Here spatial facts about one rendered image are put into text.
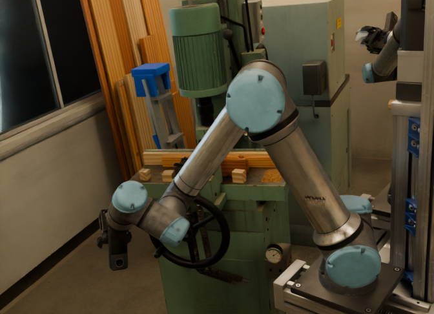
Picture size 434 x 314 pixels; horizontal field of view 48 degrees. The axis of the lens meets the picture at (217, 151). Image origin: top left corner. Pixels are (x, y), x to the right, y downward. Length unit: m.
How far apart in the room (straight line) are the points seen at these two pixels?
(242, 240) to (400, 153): 0.72
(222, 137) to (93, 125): 2.28
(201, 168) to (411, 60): 0.58
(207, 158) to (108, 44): 2.17
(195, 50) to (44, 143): 1.57
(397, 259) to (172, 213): 0.68
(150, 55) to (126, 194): 2.49
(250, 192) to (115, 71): 1.80
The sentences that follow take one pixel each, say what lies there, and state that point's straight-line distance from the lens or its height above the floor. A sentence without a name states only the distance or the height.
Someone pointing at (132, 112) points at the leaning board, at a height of 0.80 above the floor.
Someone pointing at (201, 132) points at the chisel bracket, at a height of 1.06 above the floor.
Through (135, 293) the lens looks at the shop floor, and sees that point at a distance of 2.82.
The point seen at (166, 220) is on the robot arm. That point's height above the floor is 1.08.
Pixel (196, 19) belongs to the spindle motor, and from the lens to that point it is 1.67.
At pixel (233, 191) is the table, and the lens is 1.72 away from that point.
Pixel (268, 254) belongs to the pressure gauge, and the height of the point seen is 0.66.
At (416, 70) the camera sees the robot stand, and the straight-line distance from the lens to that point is 1.30.
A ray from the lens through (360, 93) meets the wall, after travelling 4.09.
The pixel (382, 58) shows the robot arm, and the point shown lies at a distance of 1.79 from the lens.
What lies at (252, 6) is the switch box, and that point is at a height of 1.47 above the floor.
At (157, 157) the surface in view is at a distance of 1.97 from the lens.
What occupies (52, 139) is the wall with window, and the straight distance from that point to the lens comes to 3.08.
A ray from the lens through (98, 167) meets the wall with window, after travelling 3.43.
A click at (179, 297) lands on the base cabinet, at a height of 0.39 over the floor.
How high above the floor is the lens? 1.62
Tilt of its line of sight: 21 degrees down
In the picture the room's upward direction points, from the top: 7 degrees counter-clockwise
